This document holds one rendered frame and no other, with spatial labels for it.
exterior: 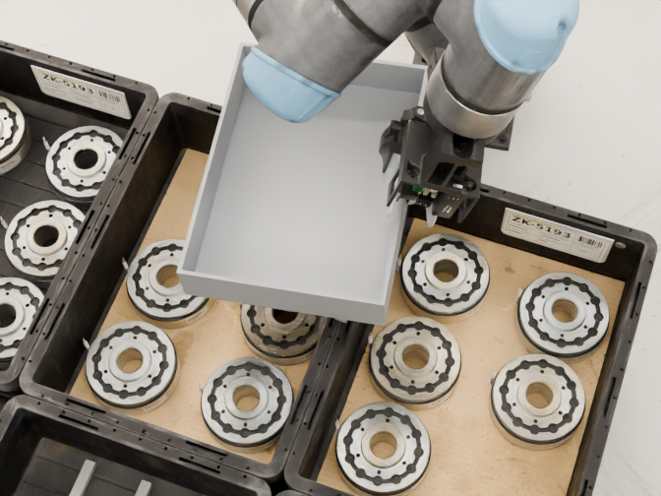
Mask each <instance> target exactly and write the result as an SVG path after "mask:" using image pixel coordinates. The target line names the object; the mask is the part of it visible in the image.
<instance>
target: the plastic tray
mask: <svg viewBox="0 0 661 496"><path fill-rule="evenodd" d="M254 45H258V44H254V43H246V42H240V45H239V49H238V52H237V56H236V59H235V63H234V67H233V70H232V74H231V78H230V81H229V85H228V88H227V92H226V96H225V99H224V103H223V106H222V109H221V113H220V116H219V120H218V123H217V127H216V131H215V134H214V138H213V141H212V145H211V149H210V155H209V158H208V162H207V166H206V169H205V173H204V176H203V180H202V184H201V187H200V191H199V194H198V198H197V202H196V205H195V208H194V212H193V215H192V219H191V222H190V226H189V230H188V233H187V237H186V240H185V244H184V248H183V251H182V255H181V258H180V262H179V266H178V269H177V273H176V274H177V276H178V278H179V280H180V282H181V285H182V287H183V289H184V292H185V294H189V295H195V296H201V297H207V298H213V299H219V300H225V301H232V302H238V303H244V304H250V305H257V306H263V307H269V308H275V309H281V310H287V311H293V312H300V313H306V314H312V315H318V316H325V317H331V318H336V319H342V320H349V321H355V322H361V323H368V324H374V325H380V326H385V325H386V320H387V315H388V310H389V305H390V299H391V290H392V284H393V279H394V274H395V269H396V263H397V258H398V253H399V247H400V242H401V237H402V231H403V227H404V222H405V217H406V211H407V206H408V205H407V204H406V200H407V199H400V198H399V200H398V201H397V202H394V206H393V209H392V212H391V216H390V218H387V217H386V204H387V191H386V188H385V185H384V180H383V175H382V170H383V159H382V157H381V155H380V154H379V148H380V140H381V136H382V134H383V132H384V131H385V130H386V129H387V128H388V127H389V126H390V124H391V121H392V120H396V121H400V118H401V117H402V115H403V110H407V109H411V108H414V107H416V105H419V106H423V99H424V95H425V92H426V90H427V85H428V77H427V68H428V66H423V65H415V64H407V63H399V62H391V61H385V60H377V59H375V60H374V61H373V62H372V63H371V64H370V65H369V66H368V67H367V68H366V69H365V70H364V71H363V72H362V73H361V74H360V75H358V76H357V77H356V78H355V79H354V80H353V81H352V82H351V83H350V84H349V85H348V86H347V87H346V88H345V89H344V90H343V91H342V92H341V96H340V97H338V98H336V99H335V100H334V101H332V102H331V103H330V104H329V105H328V106H327V107H325V108H324V109H323V110H322V111H321V112H320V113H318V114H316V115H315V116H313V117H312V118H311V119H310V120H309V121H306V122H304V123H292V122H289V121H287V120H284V119H281V118H280V117H278V116H276V115H275V114H273V113H272V112H271V111H270V110H268V109H267V108H266V107H265V106H264V105H263V104H262V103H261V102H260V101H259V100H258V99H257V98H256V97H255V95H254V94H253V93H252V92H251V90H250V89H249V87H248V86H247V84H246V82H245V80H244V77H243V71H242V63H243V61H244V59H245V58H246V57H247V56H248V54H249V53H250V52H251V48H252V47H253V46H254Z"/></svg>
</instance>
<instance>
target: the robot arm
mask: <svg viewBox="0 0 661 496"><path fill-rule="evenodd" d="M232 1H233V3H234V4H235V6H236V8H237V9H238V11H239V13H240V14H241V16H242V18H243V19H244V21H245V22H246V24H247V26H248V27H249V29H250V31H251V32H252V34H253V36H254V38H255V39H256V41H257V43H258V45H254V46H253V47H252V48H251V52H250V53H249V54H248V56H247V57H246V58H245V59H244V61H243V63H242V71H243V77H244V80H245V82H246V84H247V86H248V87H249V89H250V90H251V92H252V93H253V94H254V95H255V97H256V98H257V99H258V100H259V101H260V102H261V103H262V104H263V105H264V106H265V107H266V108H267V109H268V110H270V111H271V112H272V113H273V114H275V115H276V116H278V117H280V118H281V119H284V120H287V121H289V122H292V123H304V122H306V121H309V120H310V119H311V118H312V117H313V116H315V115H316V114H318V113H320V112H321V111H322V110H323V109H324V108H325V107H327V106H328V105H329V104H330V103H331V102H332V101H334V100H335V99H336V98H338V97H340V96H341V92H342V91H343V90H344V89H345V88H346V87H347V86H348V85H349V84H350V83H351V82H352V81H353V80H354V79H355V78H356V77H357V76H358V75H360V74H361V73H362V72H363V71H364V70H365V69H366V68H367V67H368V66H369V65H370V64H371V63H372V62H373V61H374V60H375V59H376V58H377V57H378V56H379V55H381V54H382V53H383V52H384V51H385V50H386V49H387V48H388V47H389V46H390V45H391V44H392V43H393V42H394V41H396V40H397V39H398V38H399V37H400V36H401V35H402V34H403V33H404V35H405V36H406V38H407V40H408V42H409V43H410V45H411V47H412V49H413V50H414V52H415V53H416V55H417V57H418V59H419V61H420V62H421V64H422V65H423V66H428V68H427V77H428V85H427V90H426V92H425V95H424V99H423V106H419V105H416V107H414V108H411V109H407V110H403V115H402V117H401V118H400V121H396V120H392V121H391V124H390V126H389V127H388V128H387V129H386V130H385V131H384V132H383V134H382V136H381V140H380V148H379V154H380V155H381V157H382V159H383V170H382V175H383V180H384V185H385V188H386V191H387V204H386V217H387V218H390V216H391V212H392V209H393V206H394V202H397V201H398V200H399V198H400V199H407V200H406V204H407V205H412V204H416V205H420V206H424V207H426V215H427V225H428V227H432V226H433V225H434V223H435V221H436V219H437V217H445V218H451V216H452V215H453V214H454V212H455V211H456V210H457V208H459V211H458V221H457V222H460V223H461V222H462V221H463V220H464V218H465V217H466V216H467V214H468V213H469V212H470V210H471V209H472V208H473V206H474V205H475V204H476V202H477V201H478V200H479V198H480V188H481V177H482V166H483V160H484V150H485V145H487V144H489V143H491V142H492V141H494V140H495V139H496V138H497V137H498V136H499V134H500V133H501V132H502V131H503V130H504V129H505V128H506V127H507V126H508V124H509V123H510V122H511V120H512V118H513V117H514V116H515V114H516V113H517V111H518V110H519V109H520V107H521V106H522V104H523V103H524V102H525V101H530V100H531V98H532V91H533V89H534V88H535V87H536V85H537V84H538V82H539V81H540V80H541V78H542V77H543V75H544V74H545V73H546V71H547V70H548V69H549V68H550V67H551V66H552V65H553V64H554V63H555V62H556V61H557V60H558V58H559V57H560V55H561V54H562V52H563V50H564V47H565V44H566V41H567V39H568V37H569V36H570V34H571V32H572V30H573V29H574V27H575V25H576V22H577V19H578V15H579V0H232ZM467 198H470V199H471V202H470V203H469V205H468V206H467V207H466V199H467Z"/></svg>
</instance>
